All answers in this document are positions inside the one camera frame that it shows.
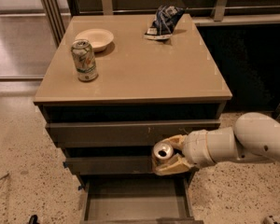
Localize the grey top drawer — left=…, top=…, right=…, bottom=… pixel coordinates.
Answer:
left=46, top=119, right=220, bottom=147

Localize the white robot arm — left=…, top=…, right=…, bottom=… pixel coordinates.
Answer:
left=152, top=112, right=280, bottom=175

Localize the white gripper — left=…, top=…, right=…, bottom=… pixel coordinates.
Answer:
left=152, top=127, right=239, bottom=175

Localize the grey middle drawer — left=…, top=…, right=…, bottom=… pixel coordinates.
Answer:
left=64, top=156, right=153, bottom=175

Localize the green white soda can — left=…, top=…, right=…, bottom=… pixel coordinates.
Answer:
left=71, top=39, right=98, bottom=82

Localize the white bowl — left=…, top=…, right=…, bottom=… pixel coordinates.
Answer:
left=75, top=29, right=114, bottom=52

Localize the blue chip bag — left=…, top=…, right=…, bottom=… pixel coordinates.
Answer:
left=144, top=6, right=185, bottom=40

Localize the orange soda can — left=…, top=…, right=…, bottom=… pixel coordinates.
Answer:
left=152, top=141, right=174, bottom=164

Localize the grey drawer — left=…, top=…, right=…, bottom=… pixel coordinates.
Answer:
left=46, top=119, right=220, bottom=147
left=79, top=175, right=204, bottom=224
left=64, top=156, right=153, bottom=175

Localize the grey bottom drawer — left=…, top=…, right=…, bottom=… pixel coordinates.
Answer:
left=79, top=175, right=204, bottom=224

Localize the tan drawer cabinet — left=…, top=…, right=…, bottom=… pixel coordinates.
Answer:
left=33, top=13, right=233, bottom=224

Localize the white object bottom right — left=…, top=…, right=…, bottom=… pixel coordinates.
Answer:
left=263, top=214, right=280, bottom=224

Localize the black object bottom left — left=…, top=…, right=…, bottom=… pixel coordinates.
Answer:
left=28, top=215, right=39, bottom=224

